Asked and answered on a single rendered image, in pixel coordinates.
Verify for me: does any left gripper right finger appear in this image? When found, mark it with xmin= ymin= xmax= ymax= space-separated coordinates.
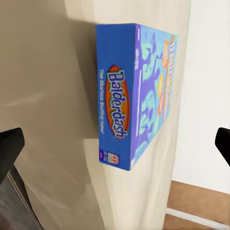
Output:
xmin=215 ymin=127 xmax=230 ymax=165

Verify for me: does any board game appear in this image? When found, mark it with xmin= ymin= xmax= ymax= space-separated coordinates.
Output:
xmin=95 ymin=23 xmax=179 ymax=171

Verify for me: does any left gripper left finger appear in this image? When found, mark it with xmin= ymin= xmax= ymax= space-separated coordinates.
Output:
xmin=0 ymin=127 xmax=25 ymax=184

